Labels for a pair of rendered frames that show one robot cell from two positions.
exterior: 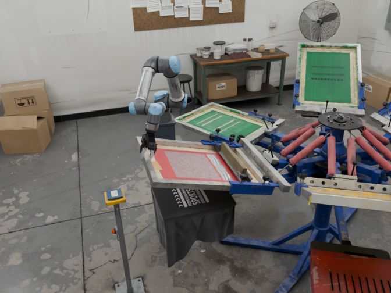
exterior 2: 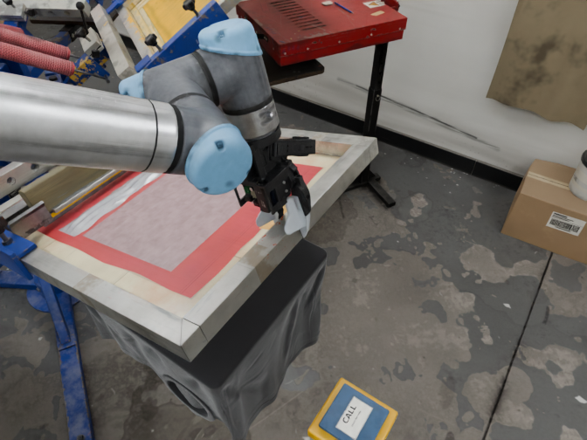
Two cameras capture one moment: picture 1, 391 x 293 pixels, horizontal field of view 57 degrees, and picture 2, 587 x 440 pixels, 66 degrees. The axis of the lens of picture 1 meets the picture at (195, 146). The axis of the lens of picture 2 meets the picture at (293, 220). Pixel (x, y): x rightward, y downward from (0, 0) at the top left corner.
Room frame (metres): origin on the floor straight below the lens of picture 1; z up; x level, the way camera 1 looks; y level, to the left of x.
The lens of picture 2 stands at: (2.28, 0.74, 1.85)
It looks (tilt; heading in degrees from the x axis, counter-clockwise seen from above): 46 degrees down; 231
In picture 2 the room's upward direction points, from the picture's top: straight up
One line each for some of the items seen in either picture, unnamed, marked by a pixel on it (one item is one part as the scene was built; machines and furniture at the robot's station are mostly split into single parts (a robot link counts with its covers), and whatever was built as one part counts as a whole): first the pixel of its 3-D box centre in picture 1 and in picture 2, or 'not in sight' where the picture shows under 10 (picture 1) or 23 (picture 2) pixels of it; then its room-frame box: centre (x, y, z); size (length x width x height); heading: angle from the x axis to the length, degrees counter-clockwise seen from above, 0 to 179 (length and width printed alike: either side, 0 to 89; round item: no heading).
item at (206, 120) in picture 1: (236, 118); not in sight; (2.95, -0.38, 1.05); 1.08 x 0.61 x 0.23; 46
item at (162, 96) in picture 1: (162, 100); not in sight; (2.66, 0.25, 1.37); 0.13 x 0.12 x 0.14; 81
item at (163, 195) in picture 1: (191, 191); (200, 265); (2.01, 0.04, 0.95); 0.48 x 0.44 x 0.01; 106
